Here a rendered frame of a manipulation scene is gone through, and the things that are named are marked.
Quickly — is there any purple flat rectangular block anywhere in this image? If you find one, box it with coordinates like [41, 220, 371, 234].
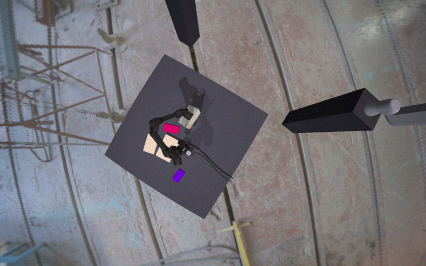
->
[172, 169, 185, 183]

